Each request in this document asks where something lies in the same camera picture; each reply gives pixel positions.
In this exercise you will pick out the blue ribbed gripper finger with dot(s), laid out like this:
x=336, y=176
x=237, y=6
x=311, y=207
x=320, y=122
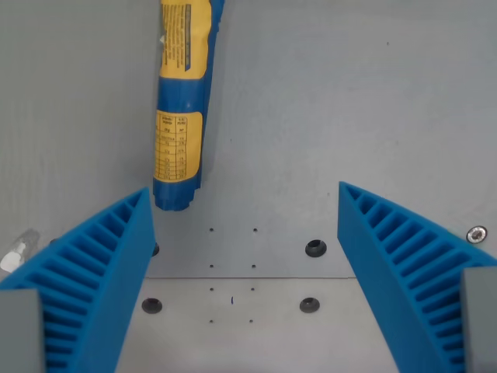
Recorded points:
x=388, y=264
x=97, y=279

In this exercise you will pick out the blue and yellow snack bag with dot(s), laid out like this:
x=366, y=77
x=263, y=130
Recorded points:
x=180, y=93

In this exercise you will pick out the silver socket screw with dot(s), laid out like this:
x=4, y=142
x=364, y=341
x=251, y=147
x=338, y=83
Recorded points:
x=477, y=234

